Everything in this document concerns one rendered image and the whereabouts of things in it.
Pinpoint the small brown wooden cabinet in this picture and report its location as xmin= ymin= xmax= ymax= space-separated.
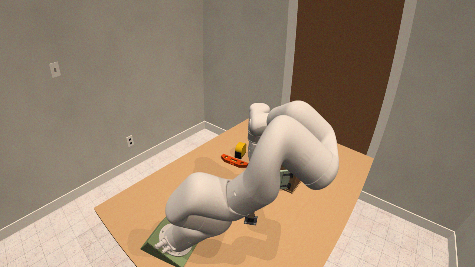
xmin=280 ymin=166 xmax=301 ymax=194

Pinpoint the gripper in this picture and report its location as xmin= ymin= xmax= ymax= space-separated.
xmin=248 ymin=139 xmax=257 ymax=161

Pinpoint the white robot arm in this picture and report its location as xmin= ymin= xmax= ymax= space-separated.
xmin=154 ymin=100 xmax=339 ymax=257

